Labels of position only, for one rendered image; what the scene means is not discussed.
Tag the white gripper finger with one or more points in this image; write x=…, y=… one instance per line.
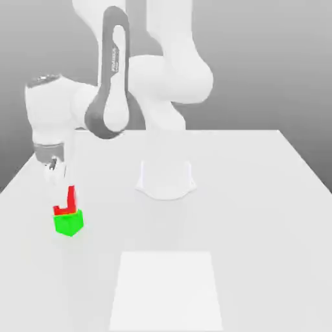
x=61, y=197

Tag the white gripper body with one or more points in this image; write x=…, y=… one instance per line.
x=55, y=176

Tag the small red cube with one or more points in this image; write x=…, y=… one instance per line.
x=71, y=199

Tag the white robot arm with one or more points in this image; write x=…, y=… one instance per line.
x=171, y=77

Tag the small green cube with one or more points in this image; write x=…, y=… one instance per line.
x=68, y=224

